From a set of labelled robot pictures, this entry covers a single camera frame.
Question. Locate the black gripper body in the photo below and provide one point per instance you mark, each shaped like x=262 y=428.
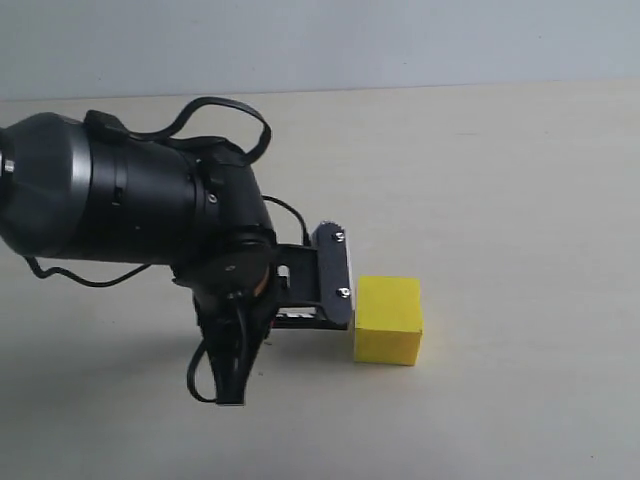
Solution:
x=234 y=297

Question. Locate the yellow foam cube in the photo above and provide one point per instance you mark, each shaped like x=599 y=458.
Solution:
x=389 y=321

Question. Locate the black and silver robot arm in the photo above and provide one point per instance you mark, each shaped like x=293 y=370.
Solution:
x=73 y=191

